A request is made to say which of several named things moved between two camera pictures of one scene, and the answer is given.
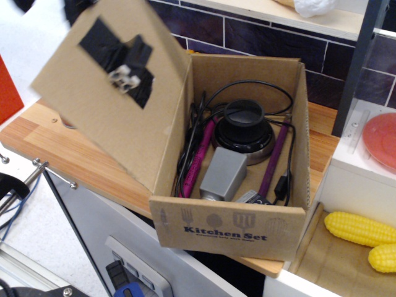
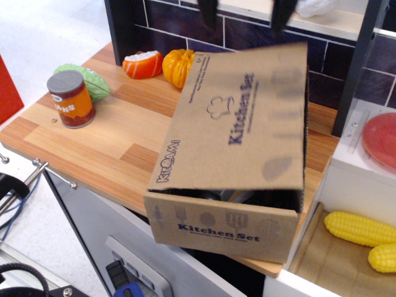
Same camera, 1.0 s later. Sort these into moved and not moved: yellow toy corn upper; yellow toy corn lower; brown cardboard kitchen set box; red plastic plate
Moved: brown cardboard kitchen set box
Not moved: yellow toy corn lower; red plastic plate; yellow toy corn upper
